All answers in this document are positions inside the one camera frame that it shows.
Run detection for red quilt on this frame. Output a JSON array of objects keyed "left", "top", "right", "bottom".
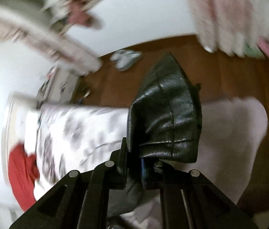
[{"left": 8, "top": 143, "right": 40, "bottom": 212}]

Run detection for black leather jacket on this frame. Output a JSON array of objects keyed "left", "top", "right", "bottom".
[{"left": 106, "top": 52, "right": 203, "bottom": 218}]

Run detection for white slippers pair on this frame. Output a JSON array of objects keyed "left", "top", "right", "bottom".
[{"left": 110, "top": 50, "right": 142, "bottom": 71}]

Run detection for floral plush bed blanket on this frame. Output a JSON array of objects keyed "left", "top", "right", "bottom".
[{"left": 34, "top": 96, "right": 268, "bottom": 228}]

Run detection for pink floral curtain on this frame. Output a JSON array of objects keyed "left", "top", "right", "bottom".
[{"left": 187, "top": 0, "right": 269, "bottom": 59}]

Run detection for white bedside nightstand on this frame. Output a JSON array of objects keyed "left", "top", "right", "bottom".
[{"left": 36, "top": 67, "right": 80, "bottom": 108}]

